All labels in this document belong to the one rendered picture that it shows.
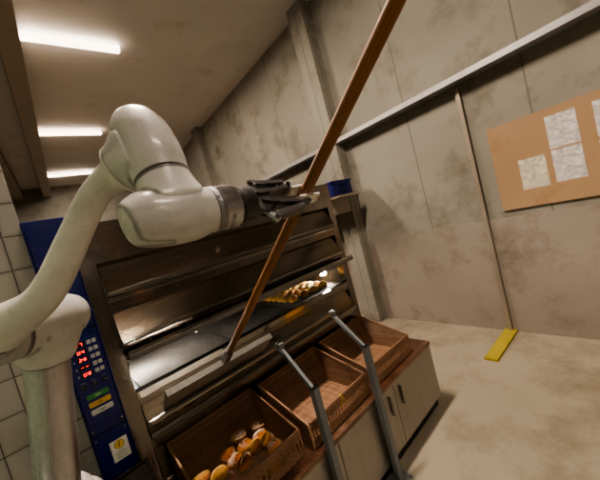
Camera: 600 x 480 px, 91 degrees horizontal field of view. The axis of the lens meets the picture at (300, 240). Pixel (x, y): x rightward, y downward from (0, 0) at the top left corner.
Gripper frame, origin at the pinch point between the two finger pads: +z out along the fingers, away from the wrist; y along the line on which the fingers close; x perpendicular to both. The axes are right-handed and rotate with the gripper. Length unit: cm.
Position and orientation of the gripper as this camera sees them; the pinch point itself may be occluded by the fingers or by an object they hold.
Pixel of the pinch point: (303, 193)
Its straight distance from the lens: 75.9
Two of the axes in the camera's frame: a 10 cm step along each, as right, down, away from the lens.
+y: 5.9, 7.0, -4.1
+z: 7.2, -2.3, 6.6
